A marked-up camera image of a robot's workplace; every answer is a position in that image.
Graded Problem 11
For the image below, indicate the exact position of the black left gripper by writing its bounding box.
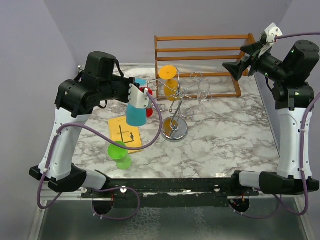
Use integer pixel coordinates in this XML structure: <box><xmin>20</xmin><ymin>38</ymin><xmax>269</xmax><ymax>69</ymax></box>
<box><xmin>99</xmin><ymin>74</ymin><xmax>141</xmax><ymax>104</ymax></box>

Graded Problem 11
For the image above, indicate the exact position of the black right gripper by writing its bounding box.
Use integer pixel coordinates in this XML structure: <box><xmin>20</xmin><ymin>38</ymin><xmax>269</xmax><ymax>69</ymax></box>
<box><xmin>223</xmin><ymin>40</ymin><xmax>290</xmax><ymax>83</ymax></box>

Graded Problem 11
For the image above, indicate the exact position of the blue plastic wine glass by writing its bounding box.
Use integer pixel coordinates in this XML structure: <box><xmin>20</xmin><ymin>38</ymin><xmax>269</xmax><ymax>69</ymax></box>
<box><xmin>126</xmin><ymin>78</ymin><xmax>147</xmax><ymax>127</ymax></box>

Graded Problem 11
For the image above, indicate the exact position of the clear wine glass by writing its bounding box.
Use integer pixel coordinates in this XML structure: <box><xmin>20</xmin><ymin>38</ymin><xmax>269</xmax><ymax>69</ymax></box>
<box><xmin>196</xmin><ymin>81</ymin><xmax>210</xmax><ymax>114</ymax></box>

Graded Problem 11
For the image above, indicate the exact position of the yellow plastic wine glass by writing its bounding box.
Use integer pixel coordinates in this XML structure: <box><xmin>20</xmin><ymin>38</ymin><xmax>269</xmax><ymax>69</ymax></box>
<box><xmin>158</xmin><ymin>65</ymin><xmax>178</xmax><ymax>102</ymax></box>

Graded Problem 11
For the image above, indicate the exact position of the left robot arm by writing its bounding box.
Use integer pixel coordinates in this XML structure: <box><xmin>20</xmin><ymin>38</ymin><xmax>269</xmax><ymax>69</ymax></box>
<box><xmin>29</xmin><ymin>51</ymin><xmax>134</xmax><ymax>198</ymax></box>

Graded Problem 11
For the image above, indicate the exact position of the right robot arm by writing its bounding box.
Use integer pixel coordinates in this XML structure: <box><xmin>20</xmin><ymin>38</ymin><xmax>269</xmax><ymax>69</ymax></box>
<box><xmin>223</xmin><ymin>40</ymin><xmax>320</xmax><ymax>196</ymax></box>

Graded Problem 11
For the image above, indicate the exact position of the red plastic wine glass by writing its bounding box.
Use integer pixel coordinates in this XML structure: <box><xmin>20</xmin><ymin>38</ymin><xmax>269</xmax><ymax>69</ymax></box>
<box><xmin>138</xmin><ymin>86</ymin><xmax>154</xmax><ymax>118</ymax></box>

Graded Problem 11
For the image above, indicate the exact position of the wooden slatted rack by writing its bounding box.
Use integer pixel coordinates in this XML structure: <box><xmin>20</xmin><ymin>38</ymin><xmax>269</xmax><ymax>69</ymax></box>
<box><xmin>154</xmin><ymin>33</ymin><xmax>255</xmax><ymax>98</ymax></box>

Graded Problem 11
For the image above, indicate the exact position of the green plastic wine glass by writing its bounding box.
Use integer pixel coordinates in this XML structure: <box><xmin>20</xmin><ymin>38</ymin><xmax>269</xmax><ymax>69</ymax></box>
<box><xmin>107</xmin><ymin>144</ymin><xmax>132</xmax><ymax>170</ymax></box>

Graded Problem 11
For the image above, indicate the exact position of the chrome wine glass rack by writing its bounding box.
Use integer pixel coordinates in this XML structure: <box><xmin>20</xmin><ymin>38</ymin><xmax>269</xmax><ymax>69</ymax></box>
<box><xmin>154</xmin><ymin>72</ymin><xmax>212</xmax><ymax>143</ymax></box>

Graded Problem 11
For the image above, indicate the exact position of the yellow book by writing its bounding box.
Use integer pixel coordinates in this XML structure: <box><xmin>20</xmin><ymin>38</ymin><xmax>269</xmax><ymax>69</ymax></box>
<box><xmin>108</xmin><ymin>116</ymin><xmax>142</xmax><ymax>148</ymax></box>

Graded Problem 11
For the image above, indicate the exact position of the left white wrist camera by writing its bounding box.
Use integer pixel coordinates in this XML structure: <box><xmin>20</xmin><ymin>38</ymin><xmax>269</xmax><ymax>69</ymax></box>
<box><xmin>128</xmin><ymin>84</ymin><xmax>153</xmax><ymax>109</ymax></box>

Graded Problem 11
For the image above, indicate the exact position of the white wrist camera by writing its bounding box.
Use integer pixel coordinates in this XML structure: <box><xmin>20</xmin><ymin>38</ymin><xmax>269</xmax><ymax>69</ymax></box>
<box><xmin>128</xmin><ymin>84</ymin><xmax>153</xmax><ymax>109</ymax></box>
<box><xmin>258</xmin><ymin>22</ymin><xmax>283</xmax><ymax>58</ymax></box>

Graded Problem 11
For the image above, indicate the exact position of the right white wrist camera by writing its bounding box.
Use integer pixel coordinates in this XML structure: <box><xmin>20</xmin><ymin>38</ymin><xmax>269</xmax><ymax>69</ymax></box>
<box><xmin>258</xmin><ymin>22</ymin><xmax>283</xmax><ymax>58</ymax></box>

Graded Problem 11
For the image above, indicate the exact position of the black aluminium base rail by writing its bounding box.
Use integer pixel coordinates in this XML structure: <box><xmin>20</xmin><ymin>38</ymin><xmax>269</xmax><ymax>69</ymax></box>
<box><xmin>39</xmin><ymin>177</ymin><xmax>303</xmax><ymax>208</ymax></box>

